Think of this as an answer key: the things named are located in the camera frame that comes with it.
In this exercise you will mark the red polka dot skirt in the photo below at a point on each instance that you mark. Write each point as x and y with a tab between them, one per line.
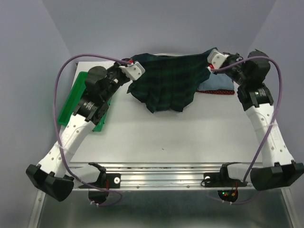
217	92

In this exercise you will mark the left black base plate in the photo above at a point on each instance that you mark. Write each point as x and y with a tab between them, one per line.
111	181

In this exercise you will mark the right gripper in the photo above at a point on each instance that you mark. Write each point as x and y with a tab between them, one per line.
233	56

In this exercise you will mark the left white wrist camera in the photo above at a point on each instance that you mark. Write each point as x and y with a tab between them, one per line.
133	71

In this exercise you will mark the aluminium rail frame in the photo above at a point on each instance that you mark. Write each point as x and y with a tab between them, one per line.
165	150

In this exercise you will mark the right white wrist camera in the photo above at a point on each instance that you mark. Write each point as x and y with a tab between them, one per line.
216	58

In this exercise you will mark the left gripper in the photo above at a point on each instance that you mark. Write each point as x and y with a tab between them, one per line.
115	66

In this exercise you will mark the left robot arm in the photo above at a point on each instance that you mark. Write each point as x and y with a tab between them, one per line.
52	175

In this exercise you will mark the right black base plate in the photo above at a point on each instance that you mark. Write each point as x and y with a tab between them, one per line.
221	178

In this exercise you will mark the green plastic tray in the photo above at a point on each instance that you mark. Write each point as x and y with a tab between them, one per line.
73	98

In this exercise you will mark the light blue denim skirt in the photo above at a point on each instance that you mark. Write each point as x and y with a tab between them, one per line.
217	82

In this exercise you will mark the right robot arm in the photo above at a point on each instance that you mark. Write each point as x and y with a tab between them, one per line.
273	166

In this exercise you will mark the green navy plaid skirt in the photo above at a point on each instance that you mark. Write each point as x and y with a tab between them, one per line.
169	83

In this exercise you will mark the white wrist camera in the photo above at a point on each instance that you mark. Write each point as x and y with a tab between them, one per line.
216	58
133	71

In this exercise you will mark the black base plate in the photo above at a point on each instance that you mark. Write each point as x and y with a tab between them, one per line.
221	178
111	181

